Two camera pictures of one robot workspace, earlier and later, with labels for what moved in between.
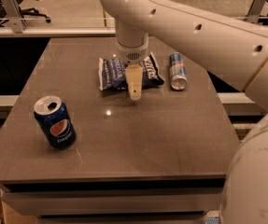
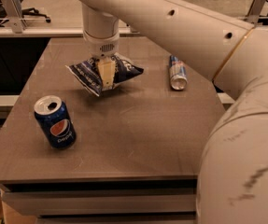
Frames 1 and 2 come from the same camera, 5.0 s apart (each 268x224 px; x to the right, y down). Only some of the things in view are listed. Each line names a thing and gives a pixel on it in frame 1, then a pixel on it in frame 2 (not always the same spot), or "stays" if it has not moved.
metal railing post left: (17, 17) stays
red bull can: (177, 77) stays
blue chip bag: (113, 73) to (88, 73)
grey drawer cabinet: (180, 201) stays
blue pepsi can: (55, 121) stays
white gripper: (132, 55) to (104, 48)
